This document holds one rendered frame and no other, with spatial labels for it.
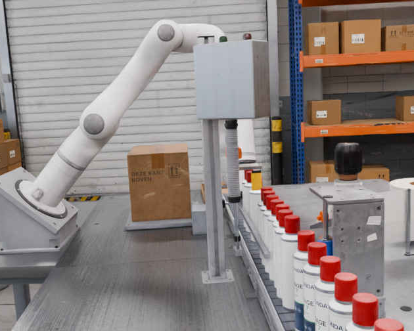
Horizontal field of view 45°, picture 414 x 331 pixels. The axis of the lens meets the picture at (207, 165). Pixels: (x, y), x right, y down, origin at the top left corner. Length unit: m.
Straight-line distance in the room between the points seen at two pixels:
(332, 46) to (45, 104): 3.33
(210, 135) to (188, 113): 4.46
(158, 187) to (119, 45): 4.08
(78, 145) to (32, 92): 4.45
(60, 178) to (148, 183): 0.35
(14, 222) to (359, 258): 1.21
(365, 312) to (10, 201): 1.37
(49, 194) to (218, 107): 0.83
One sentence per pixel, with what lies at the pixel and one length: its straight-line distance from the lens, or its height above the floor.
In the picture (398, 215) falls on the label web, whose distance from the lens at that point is 1.47.
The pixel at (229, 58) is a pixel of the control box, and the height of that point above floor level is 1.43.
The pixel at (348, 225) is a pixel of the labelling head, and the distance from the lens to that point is 1.00.
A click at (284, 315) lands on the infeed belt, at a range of 1.12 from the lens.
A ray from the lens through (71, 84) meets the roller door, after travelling 6.09.
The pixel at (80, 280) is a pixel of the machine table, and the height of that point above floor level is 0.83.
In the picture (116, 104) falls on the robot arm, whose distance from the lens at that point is 1.75.
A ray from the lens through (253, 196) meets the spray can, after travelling 1.53.
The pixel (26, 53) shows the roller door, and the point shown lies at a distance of 6.30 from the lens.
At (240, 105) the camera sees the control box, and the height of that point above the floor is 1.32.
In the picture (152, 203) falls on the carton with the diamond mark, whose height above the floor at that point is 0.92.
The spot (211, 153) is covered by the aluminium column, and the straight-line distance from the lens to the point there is 1.36.
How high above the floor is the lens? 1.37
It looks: 9 degrees down
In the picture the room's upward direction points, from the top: 3 degrees counter-clockwise
